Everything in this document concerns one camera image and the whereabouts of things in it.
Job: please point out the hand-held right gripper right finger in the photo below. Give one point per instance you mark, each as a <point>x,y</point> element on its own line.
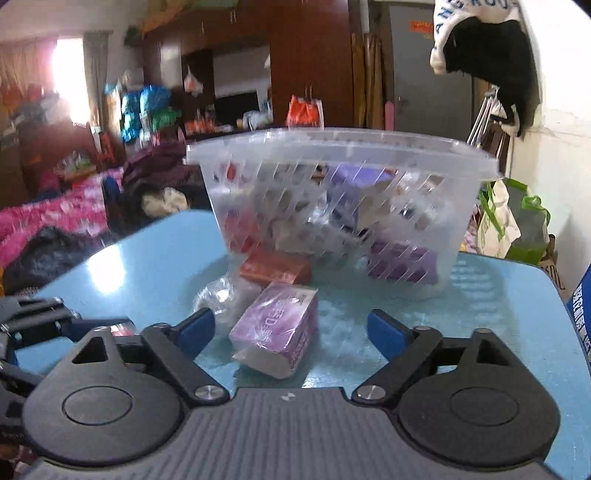
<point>387,332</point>

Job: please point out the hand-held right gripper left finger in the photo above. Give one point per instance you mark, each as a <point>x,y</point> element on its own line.
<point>196,330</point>

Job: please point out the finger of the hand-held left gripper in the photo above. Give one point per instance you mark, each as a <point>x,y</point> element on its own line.
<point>16,374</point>
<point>41,318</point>

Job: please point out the light purple box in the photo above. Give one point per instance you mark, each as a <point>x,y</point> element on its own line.
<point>277,330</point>

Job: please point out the white plastic basket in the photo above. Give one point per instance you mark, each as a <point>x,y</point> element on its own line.
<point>346,152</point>

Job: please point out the clear plastic wrapped packet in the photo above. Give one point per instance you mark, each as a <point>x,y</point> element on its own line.
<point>221,297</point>

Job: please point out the dark cloth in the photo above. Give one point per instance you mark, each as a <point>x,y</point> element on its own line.
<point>51,258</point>

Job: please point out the orange red packet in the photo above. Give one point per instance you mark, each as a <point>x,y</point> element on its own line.
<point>274,266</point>

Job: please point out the pink floral blanket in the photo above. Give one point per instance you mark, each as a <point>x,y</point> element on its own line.
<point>60,212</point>

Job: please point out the cream cloth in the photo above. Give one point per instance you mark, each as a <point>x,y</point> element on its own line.
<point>164,201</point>

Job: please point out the lavender box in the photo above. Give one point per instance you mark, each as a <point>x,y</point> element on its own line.
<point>355,198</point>

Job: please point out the purple blanket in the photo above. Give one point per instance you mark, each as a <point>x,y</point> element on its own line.
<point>161,170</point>

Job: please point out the green white tote bag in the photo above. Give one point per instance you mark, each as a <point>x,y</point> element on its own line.
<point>517,226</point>

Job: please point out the cardboard box with print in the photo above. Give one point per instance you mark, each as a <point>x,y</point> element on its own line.
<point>554,267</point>

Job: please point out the blue shopping bag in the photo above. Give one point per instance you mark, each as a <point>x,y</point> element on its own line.
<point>579,318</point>

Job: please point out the green snack bag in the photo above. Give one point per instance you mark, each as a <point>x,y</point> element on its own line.
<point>165,120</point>

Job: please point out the black television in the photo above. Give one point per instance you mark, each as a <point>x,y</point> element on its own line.
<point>238,107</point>

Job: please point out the blue plastic bags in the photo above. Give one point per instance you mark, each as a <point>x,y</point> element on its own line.
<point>145,108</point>

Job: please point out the orange plastic bag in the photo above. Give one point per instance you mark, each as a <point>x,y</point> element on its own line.
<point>304,111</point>

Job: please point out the metal crutches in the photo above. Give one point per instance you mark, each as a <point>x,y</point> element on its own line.
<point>485,115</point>

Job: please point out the bright window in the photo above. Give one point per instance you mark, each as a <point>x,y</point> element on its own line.
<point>69,78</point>

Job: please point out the grey curtain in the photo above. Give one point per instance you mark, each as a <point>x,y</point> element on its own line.
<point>97,78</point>

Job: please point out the white hanging plastic bag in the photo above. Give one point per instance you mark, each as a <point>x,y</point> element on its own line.
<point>193,82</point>

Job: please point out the grey door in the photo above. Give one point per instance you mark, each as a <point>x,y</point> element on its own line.
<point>434,83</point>

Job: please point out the wooden planks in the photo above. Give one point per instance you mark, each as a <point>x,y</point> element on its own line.
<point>368,78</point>

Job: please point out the brown wooden wardrobe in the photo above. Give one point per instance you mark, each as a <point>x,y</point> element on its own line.
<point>300,55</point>

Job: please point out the white black hanging garment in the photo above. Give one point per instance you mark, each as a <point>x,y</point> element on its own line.
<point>489,55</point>

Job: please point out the red door sign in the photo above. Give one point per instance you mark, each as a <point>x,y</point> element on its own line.
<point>421,26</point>

